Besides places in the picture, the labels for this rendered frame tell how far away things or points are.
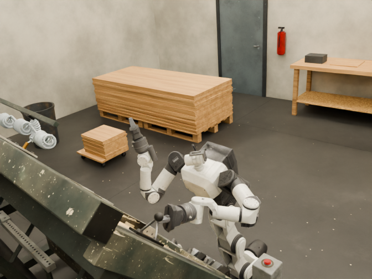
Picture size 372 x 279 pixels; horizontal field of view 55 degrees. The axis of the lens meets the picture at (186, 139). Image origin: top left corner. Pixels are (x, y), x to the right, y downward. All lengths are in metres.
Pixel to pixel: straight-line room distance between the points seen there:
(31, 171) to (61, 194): 0.20
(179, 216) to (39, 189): 0.70
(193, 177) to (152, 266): 0.98
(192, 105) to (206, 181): 3.37
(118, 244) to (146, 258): 0.14
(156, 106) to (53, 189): 4.83
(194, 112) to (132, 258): 4.36
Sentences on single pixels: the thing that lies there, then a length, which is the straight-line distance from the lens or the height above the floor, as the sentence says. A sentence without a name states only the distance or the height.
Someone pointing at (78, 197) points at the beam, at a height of 1.86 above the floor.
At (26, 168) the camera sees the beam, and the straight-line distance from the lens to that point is 1.28.
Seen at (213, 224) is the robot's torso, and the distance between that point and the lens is 2.52.
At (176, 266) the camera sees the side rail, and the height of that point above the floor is 1.47.
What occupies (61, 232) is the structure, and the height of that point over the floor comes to 1.60.
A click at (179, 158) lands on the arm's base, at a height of 1.35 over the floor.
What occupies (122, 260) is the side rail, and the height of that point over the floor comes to 1.65.
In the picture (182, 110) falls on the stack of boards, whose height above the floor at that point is 0.50.
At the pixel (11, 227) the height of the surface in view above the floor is 1.02.
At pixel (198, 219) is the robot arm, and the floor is 1.31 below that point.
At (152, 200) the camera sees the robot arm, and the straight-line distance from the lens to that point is 2.26.
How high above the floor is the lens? 2.38
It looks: 25 degrees down
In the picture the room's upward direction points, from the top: 5 degrees counter-clockwise
